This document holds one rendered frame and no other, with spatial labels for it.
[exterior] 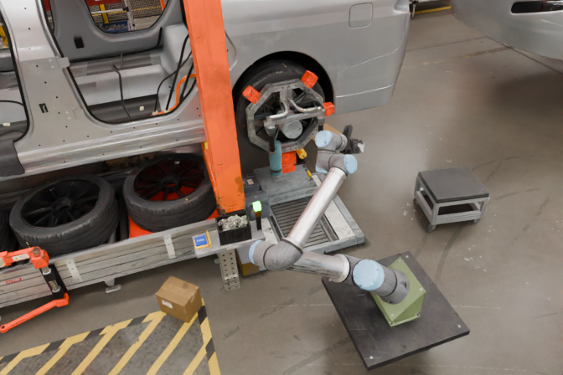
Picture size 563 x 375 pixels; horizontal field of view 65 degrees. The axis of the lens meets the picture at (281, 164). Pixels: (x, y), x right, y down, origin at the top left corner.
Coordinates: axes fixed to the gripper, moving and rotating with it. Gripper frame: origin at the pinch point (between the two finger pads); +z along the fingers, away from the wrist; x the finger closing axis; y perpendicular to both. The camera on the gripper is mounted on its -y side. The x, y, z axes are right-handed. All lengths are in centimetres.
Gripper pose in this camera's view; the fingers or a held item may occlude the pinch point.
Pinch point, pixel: (362, 144)
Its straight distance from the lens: 256.6
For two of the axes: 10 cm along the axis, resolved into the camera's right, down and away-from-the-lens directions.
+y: 0.6, 9.7, -2.2
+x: 7.0, -1.9, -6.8
